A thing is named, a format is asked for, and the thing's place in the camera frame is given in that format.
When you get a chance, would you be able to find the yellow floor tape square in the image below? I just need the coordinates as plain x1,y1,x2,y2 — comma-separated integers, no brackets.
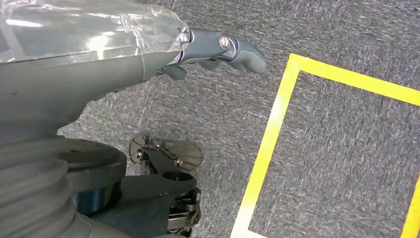
229,53,420,238

